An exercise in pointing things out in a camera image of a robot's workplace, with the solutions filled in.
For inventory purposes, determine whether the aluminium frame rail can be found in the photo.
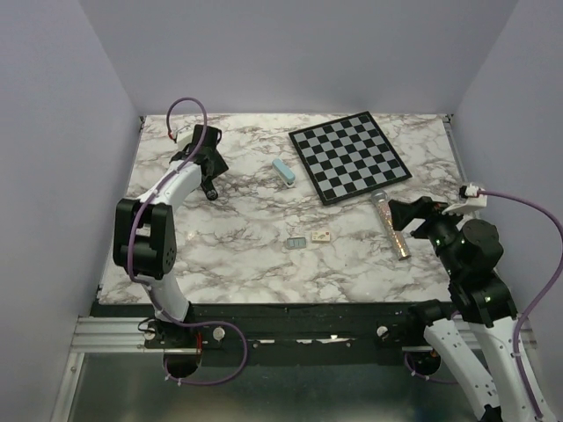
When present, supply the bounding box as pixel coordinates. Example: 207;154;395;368
69;314;537;353

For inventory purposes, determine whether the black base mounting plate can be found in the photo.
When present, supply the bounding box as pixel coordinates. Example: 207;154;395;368
90;302;515;368

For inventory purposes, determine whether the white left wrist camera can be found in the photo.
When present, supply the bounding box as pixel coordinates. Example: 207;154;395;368
176;130;194;149

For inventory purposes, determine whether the black stapler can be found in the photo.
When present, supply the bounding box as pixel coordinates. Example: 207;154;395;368
201;180;218;201

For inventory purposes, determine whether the staple box tray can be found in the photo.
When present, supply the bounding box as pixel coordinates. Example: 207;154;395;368
286;236;307;250

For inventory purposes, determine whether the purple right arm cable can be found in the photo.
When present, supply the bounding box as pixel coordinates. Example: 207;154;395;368
404;188;563;422

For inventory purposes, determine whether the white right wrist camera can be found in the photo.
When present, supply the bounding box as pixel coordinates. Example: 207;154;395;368
442;183;487;215

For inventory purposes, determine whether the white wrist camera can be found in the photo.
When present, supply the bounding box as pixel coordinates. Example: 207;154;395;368
442;183;487;215
176;130;194;149

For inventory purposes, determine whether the cream staple box sleeve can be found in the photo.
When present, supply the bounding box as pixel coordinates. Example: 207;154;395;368
311;230;331;243

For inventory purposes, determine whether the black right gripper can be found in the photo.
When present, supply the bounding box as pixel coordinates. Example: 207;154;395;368
389;193;472;278

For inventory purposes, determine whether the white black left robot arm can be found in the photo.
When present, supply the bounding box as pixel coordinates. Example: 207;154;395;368
113;124;229;347

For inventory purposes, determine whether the black grey chessboard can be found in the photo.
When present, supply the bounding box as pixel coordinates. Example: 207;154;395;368
289;111;412;206

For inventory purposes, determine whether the glitter filled clear tube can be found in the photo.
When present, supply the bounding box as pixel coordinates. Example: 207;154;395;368
370;189;411;261

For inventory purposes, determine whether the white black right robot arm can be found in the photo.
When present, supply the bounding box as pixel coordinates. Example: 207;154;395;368
389;185;557;421

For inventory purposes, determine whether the light blue mini stapler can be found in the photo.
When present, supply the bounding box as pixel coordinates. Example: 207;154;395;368
272;158;296;186

